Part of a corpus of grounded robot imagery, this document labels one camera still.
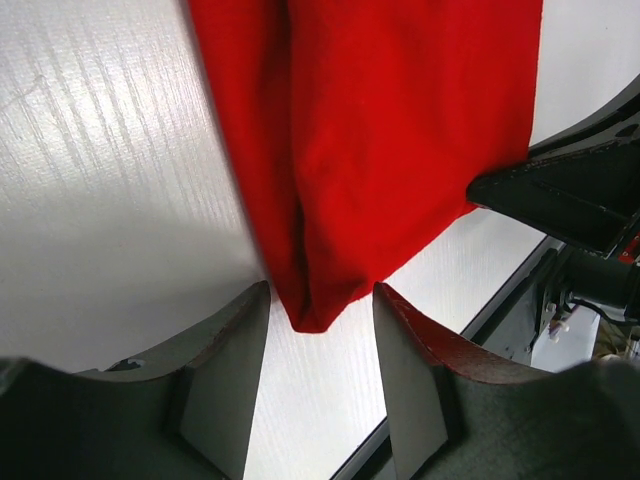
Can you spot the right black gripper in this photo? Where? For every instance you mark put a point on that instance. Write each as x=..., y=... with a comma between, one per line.
x=588, y=199

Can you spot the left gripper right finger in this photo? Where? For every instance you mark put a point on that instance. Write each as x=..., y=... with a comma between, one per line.
x=458, y=411

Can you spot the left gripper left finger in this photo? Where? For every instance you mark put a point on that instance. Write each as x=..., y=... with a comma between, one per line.
x=182, y=409

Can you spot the red t shirt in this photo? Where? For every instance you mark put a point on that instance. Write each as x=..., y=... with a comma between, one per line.
x=354, y=128

